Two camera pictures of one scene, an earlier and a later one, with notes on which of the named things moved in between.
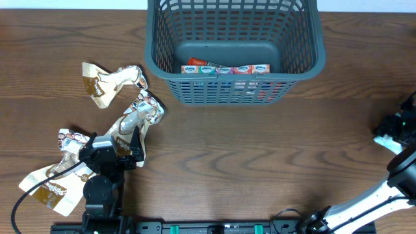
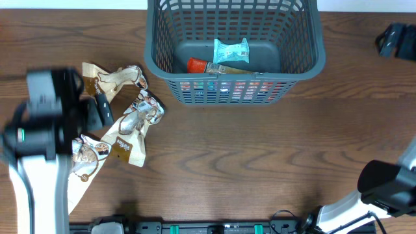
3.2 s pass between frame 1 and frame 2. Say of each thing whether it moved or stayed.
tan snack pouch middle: stayed
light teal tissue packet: moved
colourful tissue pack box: moved
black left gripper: moved
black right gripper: moved
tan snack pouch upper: stayed
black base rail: stayed
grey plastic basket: stayed
